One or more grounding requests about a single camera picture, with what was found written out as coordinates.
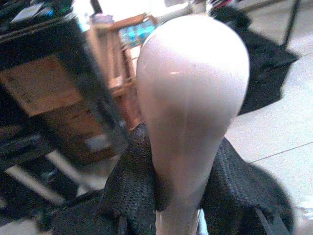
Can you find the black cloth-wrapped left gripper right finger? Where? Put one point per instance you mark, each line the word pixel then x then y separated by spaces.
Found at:
pixel 234 186

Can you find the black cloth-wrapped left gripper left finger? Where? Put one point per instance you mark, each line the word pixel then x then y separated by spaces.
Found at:
pixel 137 186

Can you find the wooden chair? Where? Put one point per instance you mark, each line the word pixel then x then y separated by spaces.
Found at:
pixel 117 73

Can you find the black cloth bag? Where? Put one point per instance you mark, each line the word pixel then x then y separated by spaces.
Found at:
pixel 264 73

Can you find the brown cardboard box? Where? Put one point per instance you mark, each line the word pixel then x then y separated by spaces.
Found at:
pixel 41 85

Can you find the black shelf unit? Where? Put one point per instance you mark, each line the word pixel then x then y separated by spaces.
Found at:
pixel 73 49

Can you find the blue patterned item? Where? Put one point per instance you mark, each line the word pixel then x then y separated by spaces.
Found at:
pixel 137 33

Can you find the thin black pole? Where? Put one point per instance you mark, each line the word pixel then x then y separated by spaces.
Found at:
pixel 292 22

